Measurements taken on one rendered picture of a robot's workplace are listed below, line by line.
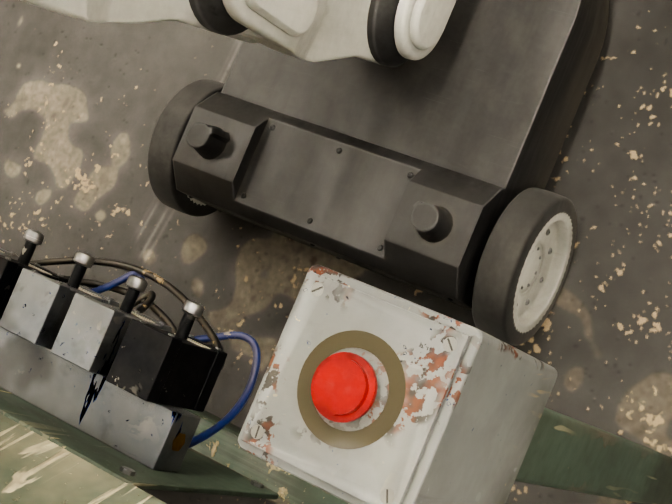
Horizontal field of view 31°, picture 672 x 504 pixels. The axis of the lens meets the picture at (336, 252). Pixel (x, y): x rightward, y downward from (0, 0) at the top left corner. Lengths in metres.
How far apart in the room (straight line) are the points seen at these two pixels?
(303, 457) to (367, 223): 0.87
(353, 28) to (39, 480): 0.73
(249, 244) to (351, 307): 1.14
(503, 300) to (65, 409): 0.62
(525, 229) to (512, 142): 0.12
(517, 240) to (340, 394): 0.80
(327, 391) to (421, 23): 0.85
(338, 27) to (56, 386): 0.58
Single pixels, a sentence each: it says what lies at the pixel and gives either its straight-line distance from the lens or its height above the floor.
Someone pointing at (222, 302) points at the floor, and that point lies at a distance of 1.85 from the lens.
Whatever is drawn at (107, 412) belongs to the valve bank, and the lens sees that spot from 1.02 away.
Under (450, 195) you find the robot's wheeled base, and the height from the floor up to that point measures 0.21.
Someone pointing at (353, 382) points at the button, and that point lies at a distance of 0.69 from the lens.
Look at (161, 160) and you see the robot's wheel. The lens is 1.73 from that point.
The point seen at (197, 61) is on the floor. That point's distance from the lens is 1.99.
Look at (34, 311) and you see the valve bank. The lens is 1.05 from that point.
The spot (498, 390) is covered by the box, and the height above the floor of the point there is 0.86.
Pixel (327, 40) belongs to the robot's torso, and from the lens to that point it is 1.40.
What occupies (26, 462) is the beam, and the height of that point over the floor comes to 0.84.
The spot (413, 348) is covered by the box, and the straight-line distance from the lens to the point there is 0.69.
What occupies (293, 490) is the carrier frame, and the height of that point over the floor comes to 0.18.
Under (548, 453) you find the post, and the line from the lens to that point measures 1.00.
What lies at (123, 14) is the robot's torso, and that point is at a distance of 1.12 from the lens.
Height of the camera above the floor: 1.57
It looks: 62 degrees down
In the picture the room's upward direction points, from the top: 63 degrees counter-clockwise
